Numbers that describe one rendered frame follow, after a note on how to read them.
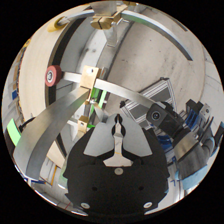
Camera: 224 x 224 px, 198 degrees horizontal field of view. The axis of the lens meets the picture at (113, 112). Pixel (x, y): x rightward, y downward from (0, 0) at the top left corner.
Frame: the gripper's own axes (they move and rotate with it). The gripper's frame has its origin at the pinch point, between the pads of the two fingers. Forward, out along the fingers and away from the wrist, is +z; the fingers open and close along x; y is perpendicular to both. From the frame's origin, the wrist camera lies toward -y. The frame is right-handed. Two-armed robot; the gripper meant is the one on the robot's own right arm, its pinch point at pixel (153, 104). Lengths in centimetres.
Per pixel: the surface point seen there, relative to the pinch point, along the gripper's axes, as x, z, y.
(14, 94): -126, 30, -582
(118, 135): -23.4, 1.3, -6.7
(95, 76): 2.4, -4.3, -24.6
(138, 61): 35, 83, 3
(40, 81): -3, -7, -50
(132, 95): 0.5, -3.3, -11.5
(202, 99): 94, 71, 237
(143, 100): 0.3, -3.3, -7.3
